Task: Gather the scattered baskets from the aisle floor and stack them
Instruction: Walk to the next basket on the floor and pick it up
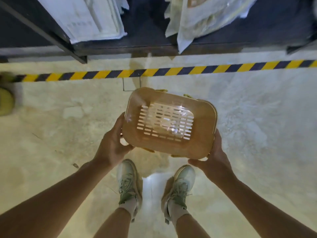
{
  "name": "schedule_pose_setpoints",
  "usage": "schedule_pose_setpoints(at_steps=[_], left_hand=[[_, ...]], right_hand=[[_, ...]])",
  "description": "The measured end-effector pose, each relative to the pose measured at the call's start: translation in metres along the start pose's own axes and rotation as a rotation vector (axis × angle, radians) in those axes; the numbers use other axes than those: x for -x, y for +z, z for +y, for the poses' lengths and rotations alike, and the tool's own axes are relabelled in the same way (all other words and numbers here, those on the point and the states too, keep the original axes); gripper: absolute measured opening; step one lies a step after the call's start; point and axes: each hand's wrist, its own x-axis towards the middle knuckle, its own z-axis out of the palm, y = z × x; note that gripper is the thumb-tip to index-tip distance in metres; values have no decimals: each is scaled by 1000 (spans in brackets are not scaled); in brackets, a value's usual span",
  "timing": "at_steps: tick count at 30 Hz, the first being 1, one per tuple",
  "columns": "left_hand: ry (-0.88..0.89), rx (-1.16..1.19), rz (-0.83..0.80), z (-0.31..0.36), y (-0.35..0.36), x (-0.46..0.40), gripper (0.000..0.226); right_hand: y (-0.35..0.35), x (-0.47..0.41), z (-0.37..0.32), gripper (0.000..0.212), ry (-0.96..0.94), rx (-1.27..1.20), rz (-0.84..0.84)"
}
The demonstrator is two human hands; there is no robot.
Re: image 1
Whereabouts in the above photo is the person's right hand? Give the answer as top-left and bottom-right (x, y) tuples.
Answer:
(188, 129), (236, 186)

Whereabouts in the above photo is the person's left hand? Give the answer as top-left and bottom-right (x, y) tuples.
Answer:
(94, 112), (135, 169)

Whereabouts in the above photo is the brown rectangular basket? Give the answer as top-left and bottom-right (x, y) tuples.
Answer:
(122, 87), (218, 160)

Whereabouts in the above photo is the yellow rectangular basket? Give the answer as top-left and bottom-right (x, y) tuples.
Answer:
(0, 71), (15, 116)

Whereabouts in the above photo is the person's left forearm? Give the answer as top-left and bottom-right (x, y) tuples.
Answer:
(0, 158), (112, 238)

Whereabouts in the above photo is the person's left shoe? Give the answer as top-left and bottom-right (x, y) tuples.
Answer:
(116, 159), (143, 222)

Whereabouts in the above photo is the person's shoe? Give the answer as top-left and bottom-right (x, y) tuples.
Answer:
(116, 159), (143, 222)
(161, 165), (196, 225)

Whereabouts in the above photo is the person's right shoe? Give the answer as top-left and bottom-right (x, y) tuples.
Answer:
(161, 165), (196, 225)

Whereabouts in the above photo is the person's right leg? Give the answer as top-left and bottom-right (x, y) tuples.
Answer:
(175, 213), (211, 238)

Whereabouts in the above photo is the person's leg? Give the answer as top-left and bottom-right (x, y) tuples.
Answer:
(93, 208), (132, 238)
(175, 213), (211, 238)

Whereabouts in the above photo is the person's left leg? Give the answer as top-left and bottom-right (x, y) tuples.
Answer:
(93, 208), (132, 238)

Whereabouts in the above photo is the yellow black hazard tape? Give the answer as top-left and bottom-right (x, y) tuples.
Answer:
(12, 59), (317, 83)

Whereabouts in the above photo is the pile of white flat packets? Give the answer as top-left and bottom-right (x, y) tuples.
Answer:
(36, 0), (259, 54)

